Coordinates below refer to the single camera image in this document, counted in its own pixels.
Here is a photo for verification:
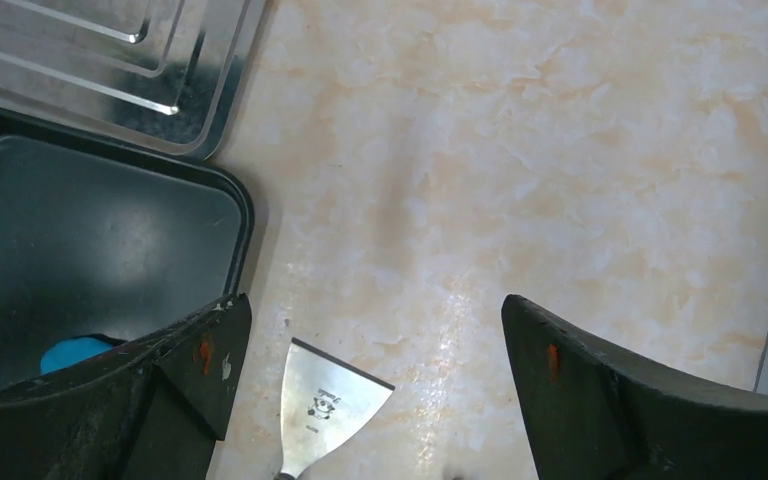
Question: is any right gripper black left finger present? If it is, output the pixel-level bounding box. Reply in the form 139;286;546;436
0;294;252;479

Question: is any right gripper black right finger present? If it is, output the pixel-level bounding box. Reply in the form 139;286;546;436
501;294;768;479

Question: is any blue dough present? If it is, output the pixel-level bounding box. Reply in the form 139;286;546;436
39;336;116;375

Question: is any black baking tray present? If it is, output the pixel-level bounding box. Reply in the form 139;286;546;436
0;108;254;390

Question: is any silver metal tray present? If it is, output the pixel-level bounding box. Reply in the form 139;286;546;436
0;0;269;160

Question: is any metal scraper wooden handle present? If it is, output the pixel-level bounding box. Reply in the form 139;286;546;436
275;337;395;479

